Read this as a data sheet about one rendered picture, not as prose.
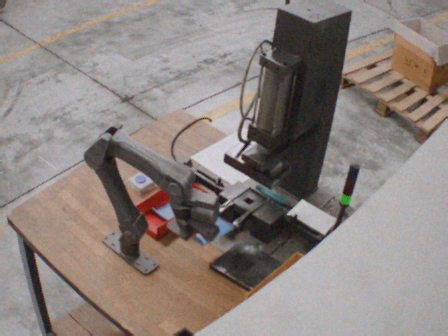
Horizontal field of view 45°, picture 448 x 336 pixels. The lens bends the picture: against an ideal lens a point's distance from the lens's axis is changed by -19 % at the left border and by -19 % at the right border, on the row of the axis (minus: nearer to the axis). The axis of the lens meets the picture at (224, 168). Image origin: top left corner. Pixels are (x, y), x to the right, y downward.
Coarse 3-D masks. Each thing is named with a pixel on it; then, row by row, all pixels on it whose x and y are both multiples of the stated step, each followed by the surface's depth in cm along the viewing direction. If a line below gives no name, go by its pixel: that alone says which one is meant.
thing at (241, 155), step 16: (240, 144) 203; (256, 144) 197; (288, 144) 201; (224, 160) 200; (240, 160) 197; (256, 160) 191; (272, 160) 193; (256, 176) 194; (272, 176) 192; (288, 176) 199
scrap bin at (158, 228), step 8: (160, 192) 210; (208, 192) 212; (144, 200) 205; (152, 200) 208; (160, 200) 212; (168, 200) 215; (144, 208) 207; (152, 216) 207; (152, 224) 204; (160, 224) 205; (152, 232) 198; (160, 232) 198; (168, 232) 202
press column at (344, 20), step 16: (320, 0) 186; (336, 32) 183; (336, 48) 188; (336, 64) 194; (336, 80) 199; (336, 96) 206; (320, 128) 206; (304, 144) 212; (320, 144) 213; (288, 160) 219; (304, 160) 215; (320, 160) 220; (304, 176) 218; (288, 192) 225; (304, 192) 221
